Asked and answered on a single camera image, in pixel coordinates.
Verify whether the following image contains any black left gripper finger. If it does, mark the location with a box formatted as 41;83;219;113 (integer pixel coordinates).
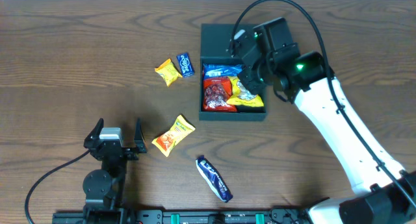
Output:
134;118;146;149
85;118;104;142

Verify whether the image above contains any black cardboard box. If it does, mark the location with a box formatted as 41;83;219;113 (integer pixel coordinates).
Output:
199;23;267;121

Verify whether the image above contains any orange yellow snack packet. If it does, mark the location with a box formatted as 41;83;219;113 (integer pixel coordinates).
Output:
152;115;196;157

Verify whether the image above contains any blue cookie roll pack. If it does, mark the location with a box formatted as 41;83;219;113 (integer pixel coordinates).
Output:
203;64;243;79

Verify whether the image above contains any yellow Hacks candy bag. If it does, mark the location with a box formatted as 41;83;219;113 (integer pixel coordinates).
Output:
227;76;264;107

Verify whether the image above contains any red Hacks candy bag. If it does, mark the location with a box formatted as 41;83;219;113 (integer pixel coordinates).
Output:
203;77;237;112

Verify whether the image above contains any blue eclipse mint tin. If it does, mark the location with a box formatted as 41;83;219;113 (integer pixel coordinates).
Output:
176;53;194;78

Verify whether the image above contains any small yellow biscuit packet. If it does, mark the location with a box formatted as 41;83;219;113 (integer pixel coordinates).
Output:
155;58;183;87

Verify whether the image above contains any dark blue wafer packet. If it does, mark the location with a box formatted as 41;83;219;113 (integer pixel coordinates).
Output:
196;156;233;203

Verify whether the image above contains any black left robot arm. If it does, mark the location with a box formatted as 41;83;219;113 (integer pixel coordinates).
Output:
81;118;147;224

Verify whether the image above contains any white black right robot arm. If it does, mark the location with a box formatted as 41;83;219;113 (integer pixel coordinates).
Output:
230;18;415;223

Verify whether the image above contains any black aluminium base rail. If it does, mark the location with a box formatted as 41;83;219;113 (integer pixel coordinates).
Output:
51;208;311;224

